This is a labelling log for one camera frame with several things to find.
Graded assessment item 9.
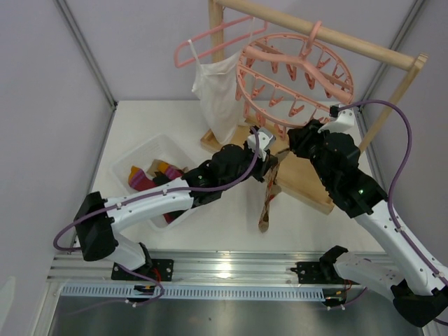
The pink round clip hanger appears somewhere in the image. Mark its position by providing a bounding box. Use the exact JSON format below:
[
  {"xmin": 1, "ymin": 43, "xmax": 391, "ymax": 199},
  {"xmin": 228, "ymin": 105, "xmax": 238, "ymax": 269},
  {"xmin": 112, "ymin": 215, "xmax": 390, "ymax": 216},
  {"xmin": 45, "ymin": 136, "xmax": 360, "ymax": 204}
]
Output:
[{"xmin": 235, "ymin": 21, "xmax": 354, "ymax": 137}]

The beige argyle sock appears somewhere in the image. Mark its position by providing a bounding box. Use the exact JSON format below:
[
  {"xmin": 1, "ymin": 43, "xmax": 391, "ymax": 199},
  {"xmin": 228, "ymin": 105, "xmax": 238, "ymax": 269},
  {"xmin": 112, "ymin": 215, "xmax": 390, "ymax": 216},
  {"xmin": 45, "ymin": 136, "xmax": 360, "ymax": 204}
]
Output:
[
  {"xmin": 146, "ymin": 159, "xmax": 169, "ymax": 176},
  {"xmin": 258, "ymin": 148, "xmax": 290, "ymax": 233}
]

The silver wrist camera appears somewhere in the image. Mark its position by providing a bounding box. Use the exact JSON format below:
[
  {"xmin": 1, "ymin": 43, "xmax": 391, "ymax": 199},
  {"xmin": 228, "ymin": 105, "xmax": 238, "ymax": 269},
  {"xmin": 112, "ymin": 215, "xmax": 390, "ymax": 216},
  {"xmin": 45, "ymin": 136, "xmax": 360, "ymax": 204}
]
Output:
[
  {"xmin": 317, "ymin": 104, "xmax": 355, "ymax": 134},
  {"xmin": 246, "ymin": 127, "xmax": 276, "ymax": 162}
]

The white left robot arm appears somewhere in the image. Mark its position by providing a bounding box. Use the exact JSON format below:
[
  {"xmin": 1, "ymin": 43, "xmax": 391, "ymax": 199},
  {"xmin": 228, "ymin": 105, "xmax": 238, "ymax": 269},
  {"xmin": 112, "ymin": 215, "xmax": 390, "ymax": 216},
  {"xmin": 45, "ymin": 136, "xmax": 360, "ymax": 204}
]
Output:
[{"xmin": 75, "ymin": 144, "xmax": 278, "ymax": 270}]

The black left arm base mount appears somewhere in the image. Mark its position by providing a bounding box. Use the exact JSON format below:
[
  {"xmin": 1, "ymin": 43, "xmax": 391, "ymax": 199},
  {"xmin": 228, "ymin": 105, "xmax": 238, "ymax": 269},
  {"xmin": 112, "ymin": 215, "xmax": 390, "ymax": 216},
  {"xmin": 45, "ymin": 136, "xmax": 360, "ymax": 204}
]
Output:
[{"xmin": 111, "ymin": 259, "xmax": 174, "ymax": 282}]

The white slotted cable duct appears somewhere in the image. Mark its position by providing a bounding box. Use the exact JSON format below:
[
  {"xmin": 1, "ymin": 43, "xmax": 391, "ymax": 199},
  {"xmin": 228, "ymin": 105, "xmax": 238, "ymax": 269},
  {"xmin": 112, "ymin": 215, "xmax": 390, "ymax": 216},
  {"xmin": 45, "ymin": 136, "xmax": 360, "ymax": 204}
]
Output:
[{"xmin": 61, "ymin": 283, "xmax": 347, "ymax": 302}]

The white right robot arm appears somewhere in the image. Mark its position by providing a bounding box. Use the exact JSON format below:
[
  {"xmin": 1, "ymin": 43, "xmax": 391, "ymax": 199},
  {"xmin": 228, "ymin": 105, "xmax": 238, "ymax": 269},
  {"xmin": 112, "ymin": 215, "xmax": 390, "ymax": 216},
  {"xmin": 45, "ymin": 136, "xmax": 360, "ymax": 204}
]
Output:
[{"xmin": 288, "ymin": 120, "xmax": 447, "ymax": 327}]

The wooden clothes rack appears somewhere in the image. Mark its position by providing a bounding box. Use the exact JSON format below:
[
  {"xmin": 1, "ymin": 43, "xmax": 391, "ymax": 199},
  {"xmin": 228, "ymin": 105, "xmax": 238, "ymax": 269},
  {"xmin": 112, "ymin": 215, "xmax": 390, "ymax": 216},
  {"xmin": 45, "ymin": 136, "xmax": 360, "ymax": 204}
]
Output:
[{"xmin": 199, "ymin": 0, "xmax": 428, "ymax": 216}]

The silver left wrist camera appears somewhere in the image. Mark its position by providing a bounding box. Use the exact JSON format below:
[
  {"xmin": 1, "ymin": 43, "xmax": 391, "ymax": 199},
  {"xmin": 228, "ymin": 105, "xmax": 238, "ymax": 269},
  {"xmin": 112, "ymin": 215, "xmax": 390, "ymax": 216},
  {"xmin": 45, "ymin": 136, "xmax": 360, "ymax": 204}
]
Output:
[{"xmin": 246, "ymin": 127, "xmax": 276, "ymax": 162}]

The white plastic basket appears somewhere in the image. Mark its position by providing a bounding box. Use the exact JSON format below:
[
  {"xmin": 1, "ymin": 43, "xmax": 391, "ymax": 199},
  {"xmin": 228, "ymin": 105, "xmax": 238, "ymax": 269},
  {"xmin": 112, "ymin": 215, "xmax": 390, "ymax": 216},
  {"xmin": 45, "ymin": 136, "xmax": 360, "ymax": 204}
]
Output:
[{"xmin": 109, "ymin": 133, "xmax": 197, "ymax": 232}]

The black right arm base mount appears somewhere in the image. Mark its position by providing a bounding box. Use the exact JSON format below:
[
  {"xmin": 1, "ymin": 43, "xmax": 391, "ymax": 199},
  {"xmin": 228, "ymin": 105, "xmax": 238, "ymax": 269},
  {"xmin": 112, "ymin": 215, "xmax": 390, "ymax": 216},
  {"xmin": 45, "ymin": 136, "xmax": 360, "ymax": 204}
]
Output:
[{"xmin": 290, "ymin": 262, "xmax": 337, "ymax": 284}]

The white camisole top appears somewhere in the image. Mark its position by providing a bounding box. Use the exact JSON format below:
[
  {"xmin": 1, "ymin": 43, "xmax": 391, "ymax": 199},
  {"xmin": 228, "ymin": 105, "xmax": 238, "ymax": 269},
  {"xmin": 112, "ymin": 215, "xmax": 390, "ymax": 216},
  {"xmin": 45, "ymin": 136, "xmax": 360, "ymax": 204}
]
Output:
[{"xmin": 188, "ymin": 17, "xmax": 256, "ymax": 146}]

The pink clothes hanger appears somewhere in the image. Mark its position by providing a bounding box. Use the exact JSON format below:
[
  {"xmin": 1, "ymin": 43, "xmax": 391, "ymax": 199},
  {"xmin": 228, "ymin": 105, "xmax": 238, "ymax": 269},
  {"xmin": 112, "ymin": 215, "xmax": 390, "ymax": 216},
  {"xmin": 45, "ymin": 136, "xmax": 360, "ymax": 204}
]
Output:
[{"xmin": 174, "ymin": 15, "xmax": 269, "ymax": 69}]

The aluminium mounting rail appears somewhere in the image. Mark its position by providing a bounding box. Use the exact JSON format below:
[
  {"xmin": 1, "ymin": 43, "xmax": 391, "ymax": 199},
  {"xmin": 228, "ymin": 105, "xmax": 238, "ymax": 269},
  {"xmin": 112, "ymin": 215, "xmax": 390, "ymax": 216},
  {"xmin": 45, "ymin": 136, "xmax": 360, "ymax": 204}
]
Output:
[{"xmin": 46, "ymin": 250, "xmax": 323, "ymax": 286}]

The magenta striped sock yellow cuff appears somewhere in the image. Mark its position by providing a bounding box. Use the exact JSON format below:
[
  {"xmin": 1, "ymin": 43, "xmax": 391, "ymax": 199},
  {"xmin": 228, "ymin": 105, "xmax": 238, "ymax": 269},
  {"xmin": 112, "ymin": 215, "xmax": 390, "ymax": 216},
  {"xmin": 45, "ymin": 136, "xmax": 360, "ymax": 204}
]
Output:
[{"xmin": 128, "ymin": 166, "xmax": 156, "ymax": 192}]

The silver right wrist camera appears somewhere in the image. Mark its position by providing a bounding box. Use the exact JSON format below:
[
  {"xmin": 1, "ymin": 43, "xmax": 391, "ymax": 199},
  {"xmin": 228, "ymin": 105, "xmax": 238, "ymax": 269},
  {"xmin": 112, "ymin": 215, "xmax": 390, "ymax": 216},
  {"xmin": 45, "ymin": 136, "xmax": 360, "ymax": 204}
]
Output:
[{"xmin": 317, "ymin": 104, "xmax": 355, "ymax": 134}]

